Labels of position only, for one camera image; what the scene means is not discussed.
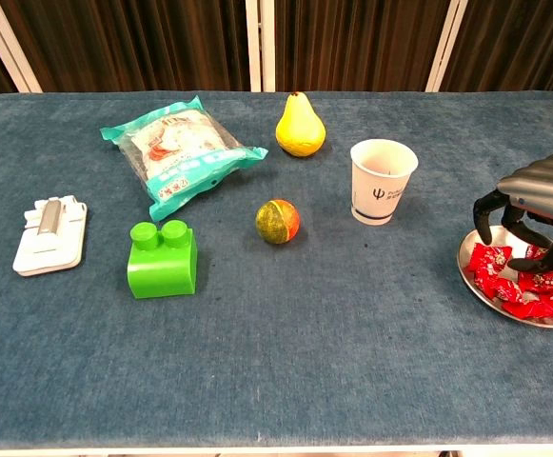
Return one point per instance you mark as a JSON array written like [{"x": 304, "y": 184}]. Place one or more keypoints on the round metal plate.
[{"x": 500, "y": 236}]

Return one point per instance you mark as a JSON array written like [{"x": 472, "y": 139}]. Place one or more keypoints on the white plastic block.
[{"x": 52, "y": 247}]

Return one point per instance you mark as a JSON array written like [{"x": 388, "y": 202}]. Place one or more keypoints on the green orange ball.
[{"x": 276, "y": 221}]

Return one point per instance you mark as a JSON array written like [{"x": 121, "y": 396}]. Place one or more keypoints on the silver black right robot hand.
[{"x": 542, "y": 190}]

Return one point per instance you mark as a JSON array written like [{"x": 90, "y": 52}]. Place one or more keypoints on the white frame post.
[
  {"x": 253, "y": 47},
  {"x": 269, "y": 47},
  {"x": 447, "y": 47},
  {"x": 7, "y": 47}
]

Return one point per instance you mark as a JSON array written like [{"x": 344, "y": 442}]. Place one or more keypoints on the green building block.
[{"x": 162, "y": 271}]

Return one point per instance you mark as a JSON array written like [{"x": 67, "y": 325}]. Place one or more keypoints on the yellow toy pear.
[{"x": 300, "y": 133}]

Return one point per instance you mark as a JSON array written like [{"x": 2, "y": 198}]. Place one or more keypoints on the white paper cup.
[{"x": 376, "y": 195}]

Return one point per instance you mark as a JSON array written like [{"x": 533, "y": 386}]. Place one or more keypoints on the blue velvet table cloth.
[{"x": 304, "y": 357}]

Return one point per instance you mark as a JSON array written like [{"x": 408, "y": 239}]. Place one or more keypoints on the teal clear snack bag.
[{"x": 185, "y": 157}]

